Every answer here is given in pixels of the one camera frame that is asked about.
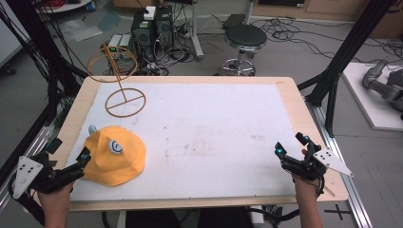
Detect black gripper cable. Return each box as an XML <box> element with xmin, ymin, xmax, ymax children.
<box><xmin>316</xmin><ymin>176</ymin><xmax>326</xmax><ymax>198</ymax></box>

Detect silver box devices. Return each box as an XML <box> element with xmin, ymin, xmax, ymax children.
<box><xmin>106</xmin><ymin>33</ymin><xmax>133</xmax><ymax>49</ymax></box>

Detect aluminium rail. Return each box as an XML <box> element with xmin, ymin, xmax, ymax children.
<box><xmin>0</xmin><ymin>104</ymin><xmax>66</xmax><ymax>212</ymax></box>
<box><xmin>305</xmin><ymin>97</ymin><xmax>374</xmax><ymax>228</ymax></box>

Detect white box device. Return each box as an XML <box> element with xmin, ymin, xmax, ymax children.
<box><xmin>144</xmin><ymin>6</ymin><xmax>157</xmax><ymax>21</ymax></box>

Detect grey desk leg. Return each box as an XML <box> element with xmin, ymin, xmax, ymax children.
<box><xmin>189</xmin><ymin>0</ymin><xmax>205</xmax><ymax>62</ymax></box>

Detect golden wire hat stand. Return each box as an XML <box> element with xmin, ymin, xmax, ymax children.
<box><xmin>86</xmin><ymin>43</ymin><xmax>147</xmax><ymax>119</ymax></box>

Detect white floor board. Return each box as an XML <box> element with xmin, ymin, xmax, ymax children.
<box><xmin>341</xmin><ymin>62</ymin><xmax>403</xmax><ymax>132</ymax></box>

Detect person's dark pants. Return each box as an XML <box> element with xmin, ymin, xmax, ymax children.
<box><xmin>125</xmin><ymin>206</ymin><xmax>255</xmax><ymax>228</ymax></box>

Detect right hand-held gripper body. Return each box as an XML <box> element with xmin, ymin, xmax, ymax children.
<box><xmin>279</xmin><ymin>143</ymin><xmax>355</xmax><ymax>182</ymax></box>

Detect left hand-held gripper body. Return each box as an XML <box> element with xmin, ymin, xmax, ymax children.
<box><xmin>12</xmin><ymin>151</ymin><xmax>86</xmax><ymax>200</ymax></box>

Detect light wooden table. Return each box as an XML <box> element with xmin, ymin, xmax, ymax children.
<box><xmin>48</xmin><ymin>75</ymin><xmax>350</xmax><ymax>213</ymax></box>

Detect black metal frame post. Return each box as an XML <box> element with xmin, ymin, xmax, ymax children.
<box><xmin>0</xmin><ymin>0</ymin><xmax>88</xmax><ymax>188</ymax></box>
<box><xmin>297</xmin><ymin>0</ymin><xmax>397</xmax><ymax>138</ymax></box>

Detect black computer tower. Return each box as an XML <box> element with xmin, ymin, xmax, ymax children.
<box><xmin>130</xmin><ymin>10</ymin><xmax>159</xmax><ymax>64</ymax></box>
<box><xmin>154</xmin><ymin>6</ymin><xmax>175</xmax><ymax>49</ymax></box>

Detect person's right hand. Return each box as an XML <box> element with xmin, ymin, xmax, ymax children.
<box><xmin>292</xmin><ymin>177</ymin><xmax>321</xmax><ymax>204</ymax></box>

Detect white table mat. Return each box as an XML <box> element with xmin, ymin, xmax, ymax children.
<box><xmin>66</xmin><ymin>83</ymin><xmax>297</xmax><ymax>202</ymax></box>

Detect person's left hand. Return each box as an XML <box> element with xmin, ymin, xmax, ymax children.
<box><xmin>37</xmin><ymin>181</ymin><xmax>76</xmax><ymax>212</ymax></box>

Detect clear plastic sheet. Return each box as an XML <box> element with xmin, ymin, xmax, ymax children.
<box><xmin>59</xmin><ymin>18</ymin><xmax>104</xmax><ymax>43</ymax></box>

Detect black floor cables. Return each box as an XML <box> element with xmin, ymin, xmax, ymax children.
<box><xmin>205</xmin><ymin>13</ymin><xmax>403</xmax><ymax>66</ymax></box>

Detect black cable under table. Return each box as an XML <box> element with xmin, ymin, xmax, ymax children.
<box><xmin>246</xmin><ymin>204</ymin><xmax>301</xmax><ymax>223</ymax></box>

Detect black round stool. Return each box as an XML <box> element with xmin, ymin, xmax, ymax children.
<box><xmin>220</xmin><ymin>24</ymin><xmax>268</xmax><ymax>77</ymax></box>

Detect yellow bucket hat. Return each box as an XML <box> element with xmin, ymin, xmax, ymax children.
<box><xmin>81</xmin><ymin>123</ymin><xmax>147</xmax><ymax>187</ymax></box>

